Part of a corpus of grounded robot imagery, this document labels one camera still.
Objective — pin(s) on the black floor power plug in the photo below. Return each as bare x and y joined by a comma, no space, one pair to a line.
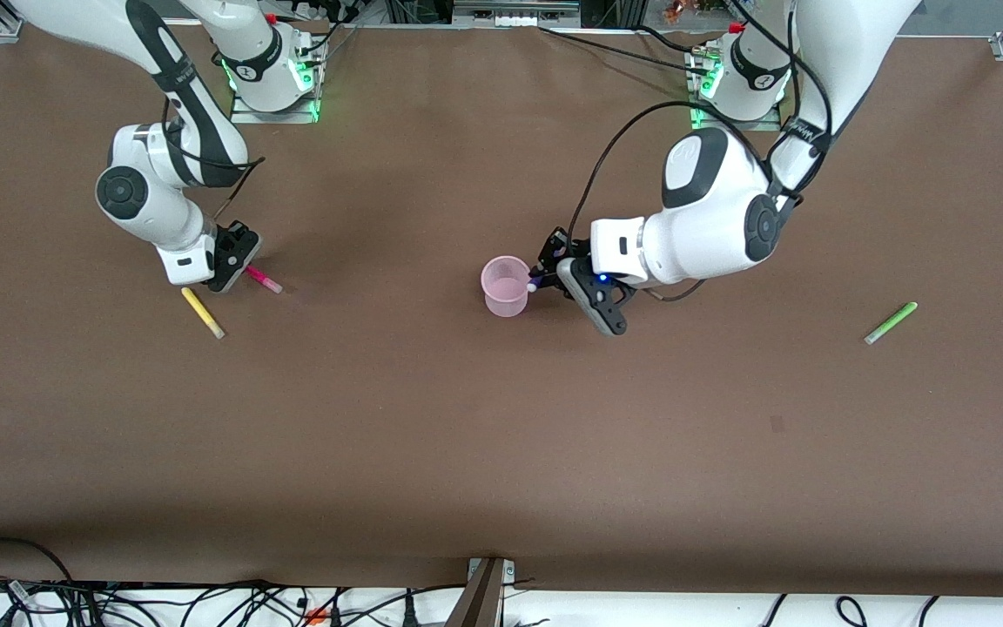
408,610

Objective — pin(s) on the pink highlighter pen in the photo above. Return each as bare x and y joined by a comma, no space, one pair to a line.
265,280

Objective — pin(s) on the purple highlighter pen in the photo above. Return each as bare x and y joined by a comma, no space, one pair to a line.
535,284

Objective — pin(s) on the green highlighter pen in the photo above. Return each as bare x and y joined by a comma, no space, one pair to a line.
891,322

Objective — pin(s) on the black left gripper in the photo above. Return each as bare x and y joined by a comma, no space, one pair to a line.
556,252

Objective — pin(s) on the pink translucent pen holder cup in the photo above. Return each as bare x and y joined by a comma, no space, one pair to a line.
506,292

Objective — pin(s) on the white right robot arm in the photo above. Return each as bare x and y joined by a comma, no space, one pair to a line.
131,192

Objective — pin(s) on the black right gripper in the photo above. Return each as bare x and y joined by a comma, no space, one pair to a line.
232,253

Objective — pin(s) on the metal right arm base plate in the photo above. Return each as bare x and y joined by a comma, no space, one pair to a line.
275,116

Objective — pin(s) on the brown support beam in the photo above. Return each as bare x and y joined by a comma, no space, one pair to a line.
477,605

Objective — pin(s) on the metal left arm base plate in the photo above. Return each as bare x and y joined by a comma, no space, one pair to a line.
737,124

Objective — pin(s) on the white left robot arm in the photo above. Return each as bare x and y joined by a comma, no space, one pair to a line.
710,226

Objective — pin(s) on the yellow highlighter pen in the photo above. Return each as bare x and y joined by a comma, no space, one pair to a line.
201,311

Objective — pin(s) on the metal table edge bracket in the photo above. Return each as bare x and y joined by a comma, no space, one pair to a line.
491,568

